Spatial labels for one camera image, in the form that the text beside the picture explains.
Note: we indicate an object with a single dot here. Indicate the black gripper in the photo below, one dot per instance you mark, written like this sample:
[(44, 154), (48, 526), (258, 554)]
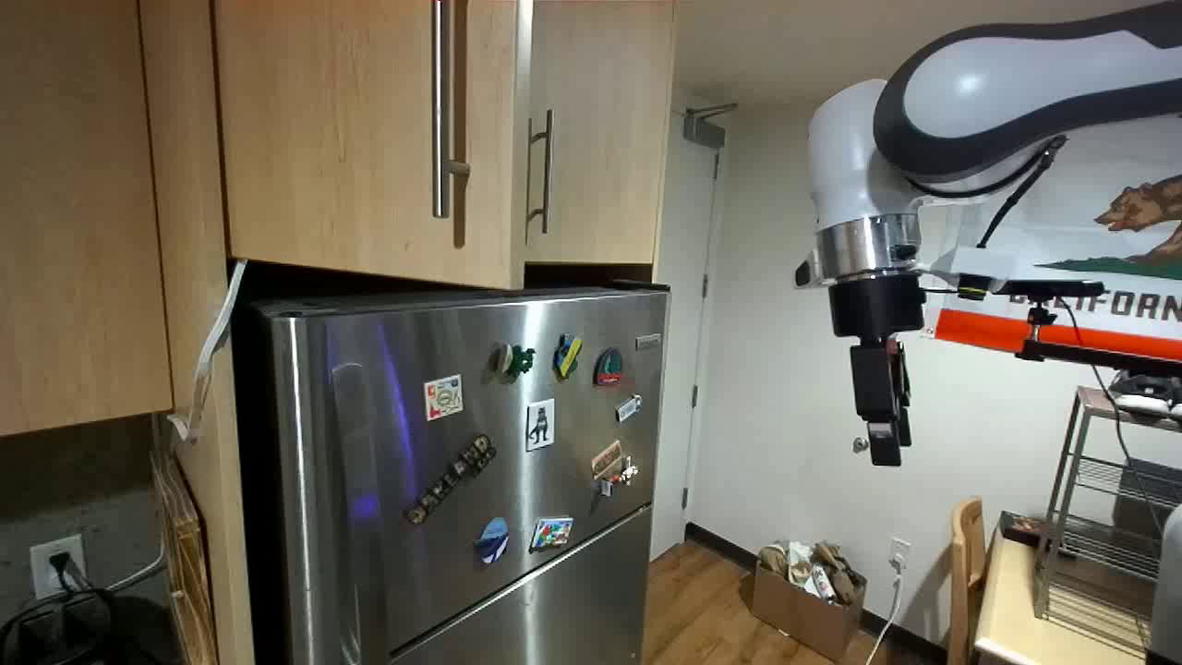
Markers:
[(876, 317)]

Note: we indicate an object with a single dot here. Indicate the wooden cupboard door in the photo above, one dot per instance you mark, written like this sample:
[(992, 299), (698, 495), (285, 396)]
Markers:
[(326, 136), (607, 74)]

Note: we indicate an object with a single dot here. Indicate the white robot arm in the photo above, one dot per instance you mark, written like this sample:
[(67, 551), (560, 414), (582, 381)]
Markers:
[(987, 184)]

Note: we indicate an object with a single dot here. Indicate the stainless steel refrigerator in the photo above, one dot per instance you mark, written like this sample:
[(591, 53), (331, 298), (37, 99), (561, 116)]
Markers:
[(453, 478)]

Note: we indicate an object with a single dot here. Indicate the wooden chair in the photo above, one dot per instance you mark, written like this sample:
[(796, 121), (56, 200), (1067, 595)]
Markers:
[(964, 578)]

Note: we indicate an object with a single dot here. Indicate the cardboard box with trash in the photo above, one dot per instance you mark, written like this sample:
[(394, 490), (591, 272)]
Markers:
[(799, 595)]

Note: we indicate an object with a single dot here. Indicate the California flag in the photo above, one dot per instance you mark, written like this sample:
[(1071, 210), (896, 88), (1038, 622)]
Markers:
[(1101, 213)]

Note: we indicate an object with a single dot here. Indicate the white door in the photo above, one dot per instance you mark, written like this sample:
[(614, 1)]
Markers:
[(686, 272)]

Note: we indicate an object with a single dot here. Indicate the camera on black stand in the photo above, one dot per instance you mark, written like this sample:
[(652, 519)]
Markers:
[(1123, 327)]

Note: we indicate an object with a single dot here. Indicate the metal wire rack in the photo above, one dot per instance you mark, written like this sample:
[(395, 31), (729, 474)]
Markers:
[(1101, 535)]

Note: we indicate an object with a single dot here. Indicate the right door metal handle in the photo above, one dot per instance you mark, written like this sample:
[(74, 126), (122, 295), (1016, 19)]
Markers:
[(540, 166)]

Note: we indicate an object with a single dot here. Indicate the door metal handle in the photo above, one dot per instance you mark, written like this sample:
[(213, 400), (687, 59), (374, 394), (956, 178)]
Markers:
[(540, 166), (449, 116)]

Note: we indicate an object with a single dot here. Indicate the left door metal handle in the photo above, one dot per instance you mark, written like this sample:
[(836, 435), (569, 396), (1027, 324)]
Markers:
[(449, 116)]

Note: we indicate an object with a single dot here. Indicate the wall power outlet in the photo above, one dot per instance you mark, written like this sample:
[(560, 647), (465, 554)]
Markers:
[(56, 565)]

